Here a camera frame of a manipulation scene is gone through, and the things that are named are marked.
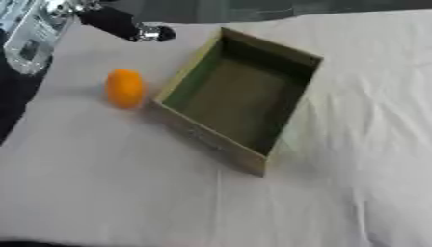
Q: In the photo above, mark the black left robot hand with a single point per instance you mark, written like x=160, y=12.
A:
x=112, y=20

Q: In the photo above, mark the tan cardboard box green inside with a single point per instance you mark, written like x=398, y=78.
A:
x=236, y=96

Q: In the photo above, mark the orange toy fruit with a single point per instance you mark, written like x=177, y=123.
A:
x=125, y=88

